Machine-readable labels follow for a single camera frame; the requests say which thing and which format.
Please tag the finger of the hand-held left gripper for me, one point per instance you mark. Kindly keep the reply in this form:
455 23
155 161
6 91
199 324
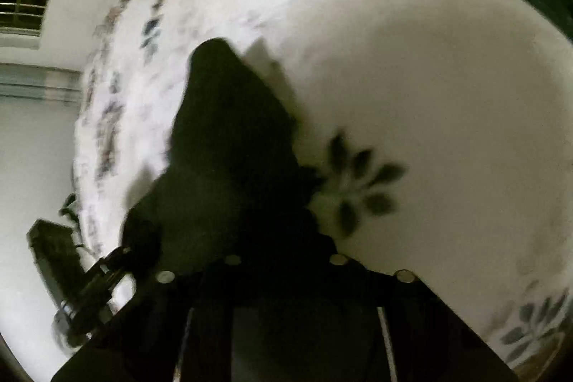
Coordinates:
96 292

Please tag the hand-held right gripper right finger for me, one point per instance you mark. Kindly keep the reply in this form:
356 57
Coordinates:
358 288

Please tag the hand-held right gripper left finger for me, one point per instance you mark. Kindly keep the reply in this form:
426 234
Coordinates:
210 292

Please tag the bed with floral bedspread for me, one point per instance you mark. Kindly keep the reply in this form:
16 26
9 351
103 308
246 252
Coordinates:
425 118

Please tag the grey-blue curtain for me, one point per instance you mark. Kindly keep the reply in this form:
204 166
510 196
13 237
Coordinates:
36 84

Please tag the dark striped sweater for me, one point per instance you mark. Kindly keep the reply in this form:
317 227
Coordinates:
224 140

